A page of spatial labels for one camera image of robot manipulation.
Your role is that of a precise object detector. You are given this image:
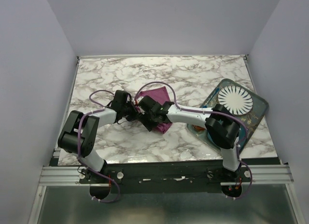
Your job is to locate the purple cloth napkin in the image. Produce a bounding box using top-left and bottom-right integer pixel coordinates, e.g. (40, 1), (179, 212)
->
(135, 86), (172, 134)

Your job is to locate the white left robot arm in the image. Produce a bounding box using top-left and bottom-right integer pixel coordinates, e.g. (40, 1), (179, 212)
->
(57, 102), (138, 183)

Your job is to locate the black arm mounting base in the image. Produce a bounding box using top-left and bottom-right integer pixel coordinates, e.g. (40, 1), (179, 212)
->
(79, 160), (250, 194)

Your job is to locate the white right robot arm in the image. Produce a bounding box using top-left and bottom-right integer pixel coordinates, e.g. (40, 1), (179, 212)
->
(138, 101), (240, 182)

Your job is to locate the orange patterned mug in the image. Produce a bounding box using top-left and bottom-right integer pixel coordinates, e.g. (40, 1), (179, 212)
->
(192, 125), (205, 132)

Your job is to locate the blue plastic fork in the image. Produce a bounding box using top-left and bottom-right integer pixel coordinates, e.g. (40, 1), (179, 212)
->
(201, 88), (220, 108)

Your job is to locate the white blue striped plate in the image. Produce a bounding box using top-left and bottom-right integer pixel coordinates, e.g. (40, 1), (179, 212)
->
(217, 85), (253, 115)

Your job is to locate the teal square plate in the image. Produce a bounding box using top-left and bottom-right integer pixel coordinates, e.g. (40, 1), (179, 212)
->
(207, 129), (247, 153)

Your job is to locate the green floral serving tray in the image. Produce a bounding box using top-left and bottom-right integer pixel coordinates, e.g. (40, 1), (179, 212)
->
(186, 78), (270, 153)

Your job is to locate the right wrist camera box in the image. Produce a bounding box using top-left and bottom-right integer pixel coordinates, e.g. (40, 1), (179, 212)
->
(138, 95), (157, 113)

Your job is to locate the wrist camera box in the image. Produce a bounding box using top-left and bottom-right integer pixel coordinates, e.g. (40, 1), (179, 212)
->
(111, 90), (132, 111)
(138, 95), (157, 113)

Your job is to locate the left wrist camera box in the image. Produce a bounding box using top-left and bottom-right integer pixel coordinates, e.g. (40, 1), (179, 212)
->
(111, 90), (132, 111)

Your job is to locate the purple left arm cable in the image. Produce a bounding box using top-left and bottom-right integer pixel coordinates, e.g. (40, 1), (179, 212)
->
(77, 89), (121, 203)

